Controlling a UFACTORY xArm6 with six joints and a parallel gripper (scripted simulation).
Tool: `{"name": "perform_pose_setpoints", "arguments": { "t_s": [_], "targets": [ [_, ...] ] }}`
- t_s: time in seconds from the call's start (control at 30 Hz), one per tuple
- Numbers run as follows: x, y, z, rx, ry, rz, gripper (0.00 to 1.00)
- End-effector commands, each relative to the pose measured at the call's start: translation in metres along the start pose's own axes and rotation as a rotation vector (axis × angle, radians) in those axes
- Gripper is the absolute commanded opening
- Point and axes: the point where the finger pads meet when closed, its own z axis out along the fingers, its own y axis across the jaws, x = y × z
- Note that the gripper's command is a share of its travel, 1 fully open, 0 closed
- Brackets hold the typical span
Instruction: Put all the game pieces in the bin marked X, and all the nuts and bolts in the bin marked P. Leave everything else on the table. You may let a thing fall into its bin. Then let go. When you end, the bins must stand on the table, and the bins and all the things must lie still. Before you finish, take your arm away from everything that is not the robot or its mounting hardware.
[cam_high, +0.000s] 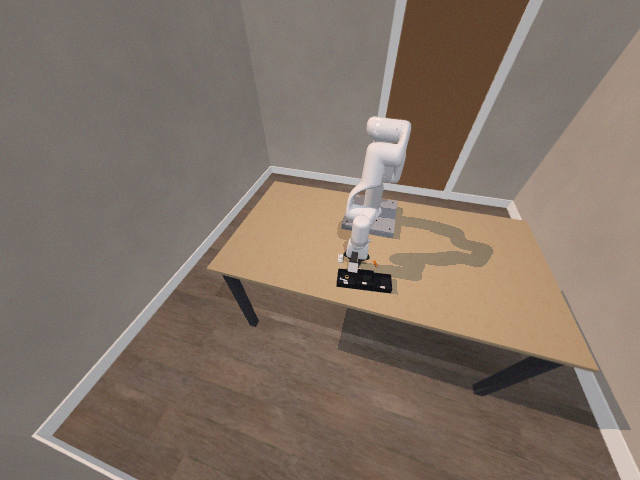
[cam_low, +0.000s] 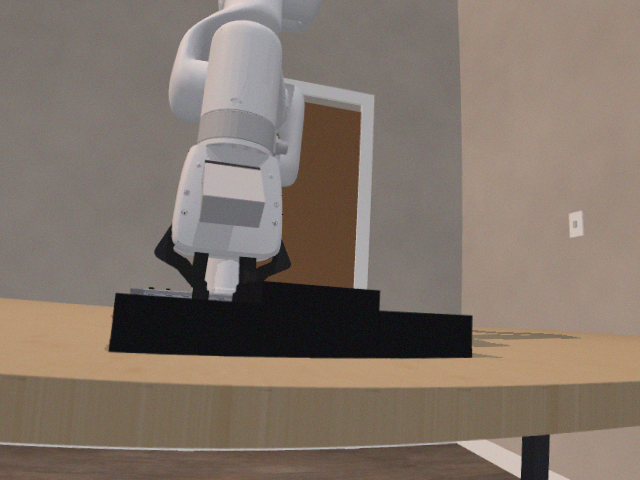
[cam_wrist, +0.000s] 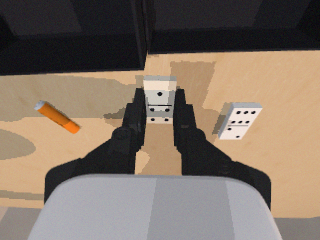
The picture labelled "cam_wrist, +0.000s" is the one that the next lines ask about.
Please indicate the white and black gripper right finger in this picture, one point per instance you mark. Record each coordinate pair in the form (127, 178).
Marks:
(198, 155)

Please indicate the white domino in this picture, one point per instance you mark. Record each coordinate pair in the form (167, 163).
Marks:
(159, 98)
(239, 118)

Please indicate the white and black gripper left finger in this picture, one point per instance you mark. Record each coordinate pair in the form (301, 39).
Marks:
(117, 155)

